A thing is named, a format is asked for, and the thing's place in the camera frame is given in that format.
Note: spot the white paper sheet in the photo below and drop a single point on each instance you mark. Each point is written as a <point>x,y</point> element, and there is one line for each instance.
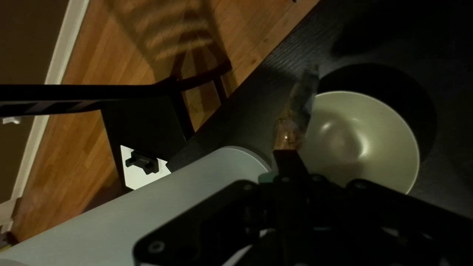
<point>149,180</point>

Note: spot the pale green ceramic bowl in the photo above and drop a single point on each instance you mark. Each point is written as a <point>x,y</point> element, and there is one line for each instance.
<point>364,143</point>

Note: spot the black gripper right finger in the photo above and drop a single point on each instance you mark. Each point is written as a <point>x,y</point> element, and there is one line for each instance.
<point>374,227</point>

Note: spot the small clear jar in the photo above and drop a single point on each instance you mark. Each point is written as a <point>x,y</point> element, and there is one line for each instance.
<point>296,119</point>

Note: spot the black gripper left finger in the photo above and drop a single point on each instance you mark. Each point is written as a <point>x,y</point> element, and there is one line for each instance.
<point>222,227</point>

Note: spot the black wooden chair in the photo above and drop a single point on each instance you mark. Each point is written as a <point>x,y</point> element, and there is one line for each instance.
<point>142,124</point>

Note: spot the small black object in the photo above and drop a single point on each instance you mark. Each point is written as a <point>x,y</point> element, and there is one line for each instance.
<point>142,162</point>

